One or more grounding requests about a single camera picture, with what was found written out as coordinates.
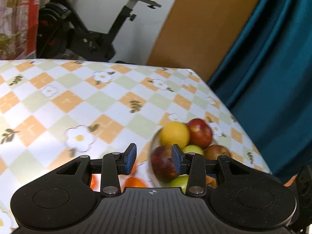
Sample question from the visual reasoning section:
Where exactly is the black exercise bike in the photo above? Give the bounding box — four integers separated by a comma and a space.
36, 0, 168, 62

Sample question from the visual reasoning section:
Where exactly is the teal curtain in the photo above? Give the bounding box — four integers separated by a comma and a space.
207, 0, 312, 183

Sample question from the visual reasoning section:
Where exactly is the wooden door panel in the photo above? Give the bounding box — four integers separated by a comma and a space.
146, 0, 270, 83

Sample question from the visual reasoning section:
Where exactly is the small orange tangerine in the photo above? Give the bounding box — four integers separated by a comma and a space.
123, 177, 148, 189
206, 176, 218, 189
90, 174, 102, 192

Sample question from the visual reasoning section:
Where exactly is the checkered floral tablecloth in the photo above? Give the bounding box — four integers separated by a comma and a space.
0, 58, 272, 234

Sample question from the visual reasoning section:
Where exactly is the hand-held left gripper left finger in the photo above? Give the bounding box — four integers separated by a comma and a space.
32, 143, 137, 197

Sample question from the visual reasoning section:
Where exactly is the clear glass bowl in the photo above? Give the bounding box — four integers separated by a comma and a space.
148, 121, 232, 193

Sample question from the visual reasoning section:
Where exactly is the printed red backdrop cloth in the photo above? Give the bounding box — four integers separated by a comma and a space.
0, 0, 45, 60

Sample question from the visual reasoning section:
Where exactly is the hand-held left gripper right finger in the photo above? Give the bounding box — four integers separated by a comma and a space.
172, 144, 276, 197

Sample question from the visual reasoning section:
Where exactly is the green apple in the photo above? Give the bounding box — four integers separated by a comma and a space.
169, 175, 190, 193

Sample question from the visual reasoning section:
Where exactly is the small green round fruit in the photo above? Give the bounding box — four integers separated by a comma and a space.
182, 145, 204, 156

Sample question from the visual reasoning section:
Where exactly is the brown round fruit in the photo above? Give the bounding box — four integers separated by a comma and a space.
203, 144, 231, 160

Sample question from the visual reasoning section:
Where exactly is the yellow citrus fruit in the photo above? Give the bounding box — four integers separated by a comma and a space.
160, 121, 191, 149

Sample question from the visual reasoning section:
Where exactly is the dark red streaked apple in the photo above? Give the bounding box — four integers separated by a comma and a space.
151, 145, 179, 180

